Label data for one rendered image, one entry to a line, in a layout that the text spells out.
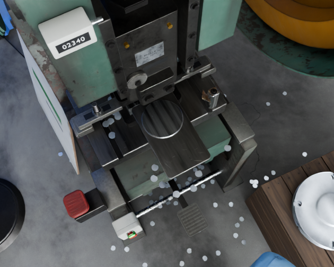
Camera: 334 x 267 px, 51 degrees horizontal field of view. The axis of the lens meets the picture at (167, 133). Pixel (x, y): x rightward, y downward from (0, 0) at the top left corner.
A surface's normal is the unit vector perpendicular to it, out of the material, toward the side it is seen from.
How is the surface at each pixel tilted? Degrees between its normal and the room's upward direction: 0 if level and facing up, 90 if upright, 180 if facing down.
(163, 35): 90
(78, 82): 90
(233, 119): 0
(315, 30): 90
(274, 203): 0
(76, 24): 0
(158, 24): 90
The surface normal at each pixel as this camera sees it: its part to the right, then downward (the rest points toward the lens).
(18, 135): -0.02, -0.36
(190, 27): 0.47, 0.82
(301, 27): -0.88, 0.44
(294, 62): -0.29, -0.76
